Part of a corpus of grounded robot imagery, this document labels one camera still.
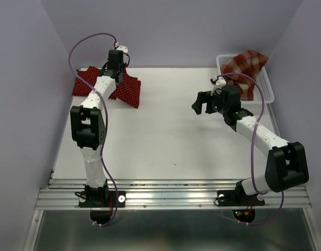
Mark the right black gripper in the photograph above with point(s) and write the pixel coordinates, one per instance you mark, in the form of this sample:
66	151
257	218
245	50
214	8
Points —
203	97

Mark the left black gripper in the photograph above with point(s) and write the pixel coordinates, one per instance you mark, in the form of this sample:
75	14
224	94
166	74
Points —
122	66

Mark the red polka dot skirt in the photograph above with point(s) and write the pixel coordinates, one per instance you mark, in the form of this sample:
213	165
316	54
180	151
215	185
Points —
128	91
94	80

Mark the red white plaid skirt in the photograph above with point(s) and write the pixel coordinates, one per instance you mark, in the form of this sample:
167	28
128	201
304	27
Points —
247	65

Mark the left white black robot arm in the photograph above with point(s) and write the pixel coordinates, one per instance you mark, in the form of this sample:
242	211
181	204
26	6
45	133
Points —
89	131

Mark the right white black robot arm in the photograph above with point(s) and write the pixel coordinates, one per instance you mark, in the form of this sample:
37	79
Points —
286	165

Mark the white plastic basket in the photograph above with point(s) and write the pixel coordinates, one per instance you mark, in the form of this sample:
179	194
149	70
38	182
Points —
262	81

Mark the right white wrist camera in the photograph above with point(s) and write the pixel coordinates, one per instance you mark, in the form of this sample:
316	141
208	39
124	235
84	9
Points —
218	83

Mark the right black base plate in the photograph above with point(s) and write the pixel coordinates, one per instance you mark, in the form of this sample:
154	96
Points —
230	198

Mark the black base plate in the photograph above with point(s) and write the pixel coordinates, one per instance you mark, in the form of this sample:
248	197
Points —
99	202
230	198

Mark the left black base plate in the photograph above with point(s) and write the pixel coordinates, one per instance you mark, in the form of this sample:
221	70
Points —
99	202

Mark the aluminium rail frame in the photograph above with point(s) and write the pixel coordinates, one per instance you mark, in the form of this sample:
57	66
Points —
153	194

